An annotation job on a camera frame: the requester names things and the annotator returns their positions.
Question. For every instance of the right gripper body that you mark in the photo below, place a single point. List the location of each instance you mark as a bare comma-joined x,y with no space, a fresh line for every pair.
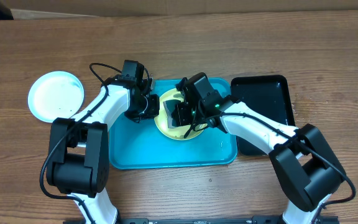
191,114

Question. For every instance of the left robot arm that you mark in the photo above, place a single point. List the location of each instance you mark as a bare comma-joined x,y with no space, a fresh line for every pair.
77,165

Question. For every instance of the green orange sponge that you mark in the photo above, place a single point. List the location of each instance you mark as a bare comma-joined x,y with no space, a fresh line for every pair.
173,116

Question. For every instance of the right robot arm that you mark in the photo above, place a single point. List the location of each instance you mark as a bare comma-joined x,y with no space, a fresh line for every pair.
306,167

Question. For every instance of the black water tray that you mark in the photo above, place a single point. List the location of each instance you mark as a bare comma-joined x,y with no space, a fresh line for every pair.
266,95

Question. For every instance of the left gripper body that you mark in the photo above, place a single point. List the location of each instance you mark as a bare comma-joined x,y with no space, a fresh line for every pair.
145,109

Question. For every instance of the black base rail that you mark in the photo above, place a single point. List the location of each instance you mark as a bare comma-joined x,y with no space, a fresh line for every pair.
260,219

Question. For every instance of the light blue plate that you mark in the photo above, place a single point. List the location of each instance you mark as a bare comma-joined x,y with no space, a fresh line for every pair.
56,94

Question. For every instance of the yellow plate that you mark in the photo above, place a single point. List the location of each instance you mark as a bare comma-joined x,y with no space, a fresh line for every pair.
181,133

